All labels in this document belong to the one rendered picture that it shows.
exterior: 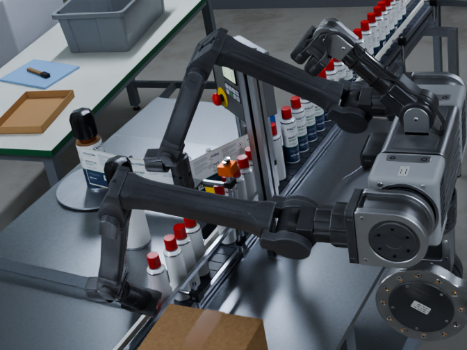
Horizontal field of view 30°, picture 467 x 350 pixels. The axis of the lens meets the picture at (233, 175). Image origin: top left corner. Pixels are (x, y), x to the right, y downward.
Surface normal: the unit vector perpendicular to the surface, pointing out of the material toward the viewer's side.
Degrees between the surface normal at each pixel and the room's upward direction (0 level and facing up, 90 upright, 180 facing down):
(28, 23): 90
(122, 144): 0
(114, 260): 114
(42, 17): 90
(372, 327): 0
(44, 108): 0
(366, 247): 90
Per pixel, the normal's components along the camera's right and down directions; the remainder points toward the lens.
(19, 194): -0.15, -0.85
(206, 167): 0.59, 0.33
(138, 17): 0.96, 0.10
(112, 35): -0.27, 0.60
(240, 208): -0.03, -0.54
